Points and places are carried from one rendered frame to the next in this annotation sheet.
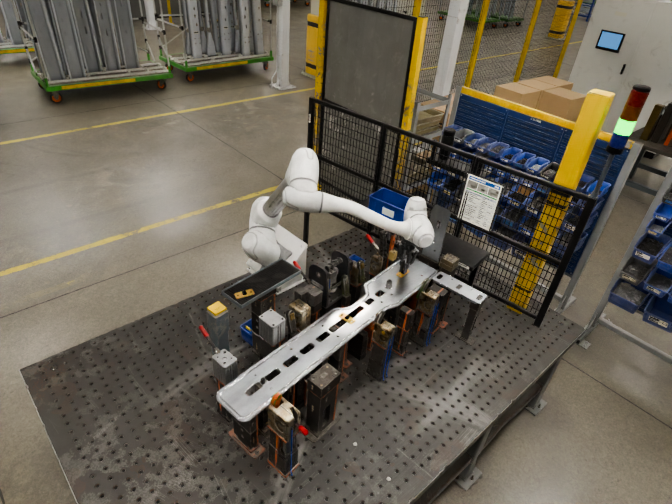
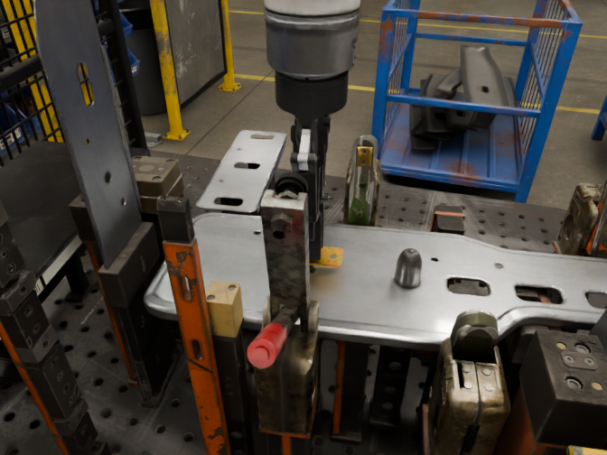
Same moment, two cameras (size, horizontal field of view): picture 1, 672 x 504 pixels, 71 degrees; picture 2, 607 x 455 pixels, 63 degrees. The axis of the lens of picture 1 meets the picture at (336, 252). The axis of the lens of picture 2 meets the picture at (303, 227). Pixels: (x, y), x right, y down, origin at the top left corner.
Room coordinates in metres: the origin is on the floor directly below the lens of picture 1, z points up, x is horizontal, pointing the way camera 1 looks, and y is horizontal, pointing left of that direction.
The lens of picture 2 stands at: (2.27, 0.06, 1.43)
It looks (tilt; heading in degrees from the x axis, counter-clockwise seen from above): 36 degrees down; 241
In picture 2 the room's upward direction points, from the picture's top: straight up
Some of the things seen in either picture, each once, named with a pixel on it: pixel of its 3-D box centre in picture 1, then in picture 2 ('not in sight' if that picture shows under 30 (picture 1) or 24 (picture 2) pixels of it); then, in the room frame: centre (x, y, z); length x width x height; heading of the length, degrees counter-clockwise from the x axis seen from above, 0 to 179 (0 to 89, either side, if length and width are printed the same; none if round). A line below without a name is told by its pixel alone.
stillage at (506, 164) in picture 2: not in sight; (462, 79); (0.16, -1.89, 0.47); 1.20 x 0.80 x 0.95; 44
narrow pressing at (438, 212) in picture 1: (435, 233); (98, 134); (2.22, -0.54, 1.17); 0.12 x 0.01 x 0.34; 52
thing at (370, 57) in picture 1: (359, 119); not in sight; (4.45, -0.10, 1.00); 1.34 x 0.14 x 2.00; 45
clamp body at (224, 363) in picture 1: (226, 386); not in sight; (1.29, 0.41, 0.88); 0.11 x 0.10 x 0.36; 52
